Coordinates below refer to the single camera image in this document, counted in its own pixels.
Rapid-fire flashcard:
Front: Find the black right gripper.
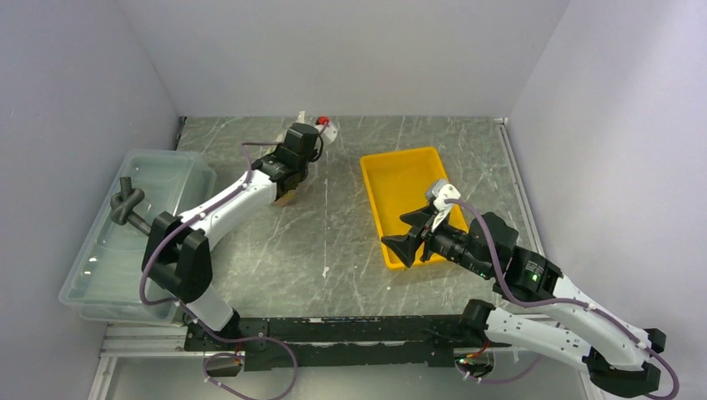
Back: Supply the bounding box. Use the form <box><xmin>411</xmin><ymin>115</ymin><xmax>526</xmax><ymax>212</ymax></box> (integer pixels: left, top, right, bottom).
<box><xmin>381</xmin><ymin>204</ymin><xmax>494</xmax><ymax>278</ymax></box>

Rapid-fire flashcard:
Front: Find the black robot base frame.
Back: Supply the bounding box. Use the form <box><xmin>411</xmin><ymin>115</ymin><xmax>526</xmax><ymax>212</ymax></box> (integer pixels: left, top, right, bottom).
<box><xmin>184</xmin><ymin>314</ymin><xmax>500</xmax><ymax>372</ymax></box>

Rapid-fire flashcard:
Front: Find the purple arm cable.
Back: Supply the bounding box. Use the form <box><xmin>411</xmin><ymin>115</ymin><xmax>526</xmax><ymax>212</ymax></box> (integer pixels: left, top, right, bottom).
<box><xmin>444</xmin><ymin>198</ymin><xmax>680</xmax><ymax>400</ymax></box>
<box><xmin>138</xmin><ymin>118</ymin><xmax>329</xmax><ymax>346</ymax></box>

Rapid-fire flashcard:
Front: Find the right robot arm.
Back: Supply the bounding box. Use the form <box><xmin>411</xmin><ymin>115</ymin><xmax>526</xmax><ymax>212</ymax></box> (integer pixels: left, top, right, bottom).
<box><xmin>381</xmin><ymin>200</ymin><xmax>679</xmax><ymax>399</ymax></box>

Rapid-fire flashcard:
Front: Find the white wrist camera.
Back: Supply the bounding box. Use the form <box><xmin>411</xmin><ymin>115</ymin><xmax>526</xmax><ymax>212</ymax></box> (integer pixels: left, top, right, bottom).
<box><xmin>425</xmin><ymin>178</ymin><xmax>461</xmax><ymax>232</ymax></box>
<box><xmin>296</xmin><ymin>110</ymin><xmax>339</xmax><ymax>146</ymax></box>

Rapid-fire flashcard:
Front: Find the grey knotted hose piece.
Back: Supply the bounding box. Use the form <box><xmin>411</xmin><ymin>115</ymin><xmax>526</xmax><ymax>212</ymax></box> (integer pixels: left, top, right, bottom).
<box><xmin>108</xmin><ymin>175</ymin><xmax>153</xmax><ymax>236</ymax></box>

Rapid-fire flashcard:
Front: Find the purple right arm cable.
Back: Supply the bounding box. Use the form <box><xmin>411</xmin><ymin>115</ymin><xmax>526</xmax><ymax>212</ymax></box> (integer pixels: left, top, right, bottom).
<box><xmin>444</xmin><ymin>198</ymin><xmax>680</xmax><ymax>400</ymax></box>

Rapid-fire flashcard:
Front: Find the clear polka-dot zip bag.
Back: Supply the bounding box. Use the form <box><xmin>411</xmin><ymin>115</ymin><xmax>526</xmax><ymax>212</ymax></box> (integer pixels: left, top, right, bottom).
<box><xmin>272</xmin><ymin>187</ymin><xmax>307</xmax><ymax>208</ymax></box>

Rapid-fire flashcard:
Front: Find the yellow plastic tray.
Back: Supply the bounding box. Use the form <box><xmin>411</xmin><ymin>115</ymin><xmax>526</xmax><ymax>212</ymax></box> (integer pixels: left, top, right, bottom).
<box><xmin>360</xmin><ymin>147</ymin><xmax>468</xmax><ymax>238</ymax></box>

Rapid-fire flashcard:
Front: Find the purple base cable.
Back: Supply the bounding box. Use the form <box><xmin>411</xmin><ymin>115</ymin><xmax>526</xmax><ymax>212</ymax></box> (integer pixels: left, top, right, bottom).
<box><xmin>455</xmin><ymin>352</ymin><xmax>545</xmax><ymax>387</ymax></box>
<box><xmin>202</xmin><ymin>335</ymin><xmax>299</xmax><ymax>400</ymax></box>

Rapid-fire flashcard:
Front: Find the clear plastic storage bin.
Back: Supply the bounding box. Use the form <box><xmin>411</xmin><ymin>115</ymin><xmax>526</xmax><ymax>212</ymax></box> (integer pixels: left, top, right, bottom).
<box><xmin>58</xmin><ymin>149</ymin><xmax>216</xmax><ymax>326</ymax></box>

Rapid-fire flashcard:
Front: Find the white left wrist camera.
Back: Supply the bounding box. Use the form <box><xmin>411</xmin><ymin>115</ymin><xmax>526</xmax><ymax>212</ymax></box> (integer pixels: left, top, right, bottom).
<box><xmin>296</xmin><ymin>110</ymin><xmax>339</xmax><ymax>146</ymax></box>

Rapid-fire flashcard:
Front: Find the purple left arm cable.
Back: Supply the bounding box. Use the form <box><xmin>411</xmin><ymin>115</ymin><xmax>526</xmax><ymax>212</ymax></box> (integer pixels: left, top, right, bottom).
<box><xmin>138</xmin><ymin>118</ymin><xmax>329</xmax><ymax>346</ymax></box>

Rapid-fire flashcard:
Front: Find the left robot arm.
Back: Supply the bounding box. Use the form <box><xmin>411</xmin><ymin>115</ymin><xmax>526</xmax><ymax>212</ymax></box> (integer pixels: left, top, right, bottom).
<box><xmin>138</xmin><ymin>117</ymin><xmax>338</xmax><ymax>350</ymax></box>

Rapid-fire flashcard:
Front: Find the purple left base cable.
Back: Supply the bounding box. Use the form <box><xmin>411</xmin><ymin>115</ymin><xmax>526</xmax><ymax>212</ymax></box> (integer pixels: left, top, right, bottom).
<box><xmin>202</xmin><ymin>335</ymin><xmax>299</xmax><ymax>400</ymax></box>

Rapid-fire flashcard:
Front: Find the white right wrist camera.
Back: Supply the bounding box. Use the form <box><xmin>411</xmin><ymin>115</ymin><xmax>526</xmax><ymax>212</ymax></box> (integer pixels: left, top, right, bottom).
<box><xmin>425</xmin><ymin>178</ymin><xmax>461</xmax><ymax>232</ymax></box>

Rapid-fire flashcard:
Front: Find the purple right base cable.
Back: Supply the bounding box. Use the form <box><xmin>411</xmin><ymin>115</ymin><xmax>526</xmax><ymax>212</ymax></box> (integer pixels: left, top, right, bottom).
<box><xmin>455</xmin><ymin>352</ymin><xmax>545</xmax><ymax>387</ymax></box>

